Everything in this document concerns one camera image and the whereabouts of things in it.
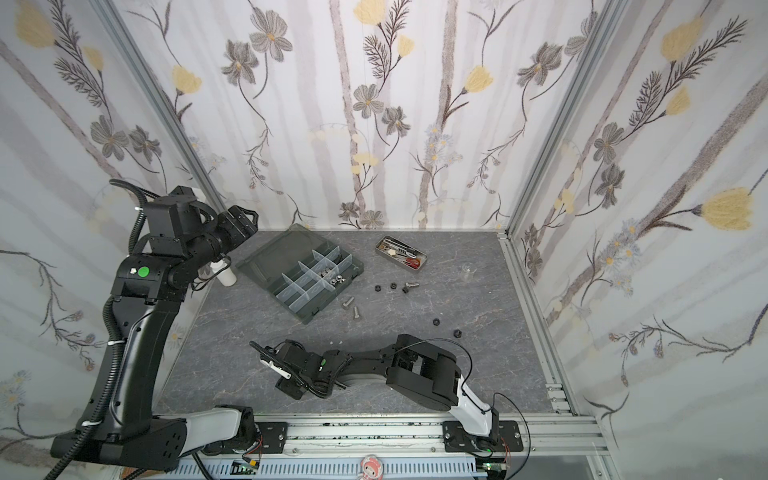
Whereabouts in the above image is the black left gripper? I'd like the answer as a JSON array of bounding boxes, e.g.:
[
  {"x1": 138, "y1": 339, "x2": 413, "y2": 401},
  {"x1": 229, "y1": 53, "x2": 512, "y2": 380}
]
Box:
[{"x1": 185, "y1": 204, "x2": 261, "y2": 271}]

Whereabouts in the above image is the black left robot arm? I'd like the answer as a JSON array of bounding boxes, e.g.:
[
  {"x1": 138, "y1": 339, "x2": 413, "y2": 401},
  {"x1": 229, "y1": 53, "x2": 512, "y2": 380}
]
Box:
[{"x1": 47, "y1": 179, "x2": 258, "y2": 479}]

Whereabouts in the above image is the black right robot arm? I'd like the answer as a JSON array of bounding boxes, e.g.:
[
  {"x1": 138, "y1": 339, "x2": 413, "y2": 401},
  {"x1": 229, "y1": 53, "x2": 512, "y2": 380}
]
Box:
[{"x1": 249, "y1": 334, "x2": 532, "y2": 459}]

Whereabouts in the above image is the white plastic bottle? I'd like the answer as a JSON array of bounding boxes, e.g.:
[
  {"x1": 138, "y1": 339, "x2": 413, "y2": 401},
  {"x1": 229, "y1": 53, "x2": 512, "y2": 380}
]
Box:
[{"x1": 211, "y1": 259, "x2": 237, "y2": 287}]

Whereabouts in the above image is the green compartment organizer box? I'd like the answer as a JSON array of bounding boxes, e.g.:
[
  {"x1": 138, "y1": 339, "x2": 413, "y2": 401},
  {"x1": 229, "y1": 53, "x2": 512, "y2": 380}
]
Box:
[{"x1": 237, "y1": 224, "x2": 364, "y2": 324}]

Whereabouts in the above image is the pink figurine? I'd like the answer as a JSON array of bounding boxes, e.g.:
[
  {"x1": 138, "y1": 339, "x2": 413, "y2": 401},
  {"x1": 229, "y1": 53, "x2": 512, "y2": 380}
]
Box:
[{"x1": 357, "y1": 455, "x2": 384, "y2": 480}]

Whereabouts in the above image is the clear plastic measuring beaker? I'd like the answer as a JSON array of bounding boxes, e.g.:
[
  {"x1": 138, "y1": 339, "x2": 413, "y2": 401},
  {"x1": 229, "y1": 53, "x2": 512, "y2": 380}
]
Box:
[{"x1": 460, "y1": 262, "x2": 476, "y2": 282}]

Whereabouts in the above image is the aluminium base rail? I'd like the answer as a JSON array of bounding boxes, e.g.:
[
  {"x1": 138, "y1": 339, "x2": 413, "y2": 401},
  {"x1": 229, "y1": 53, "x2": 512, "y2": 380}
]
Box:
[{"x1": 149, "y1": 412, "x2": 613, "y2": 480}]

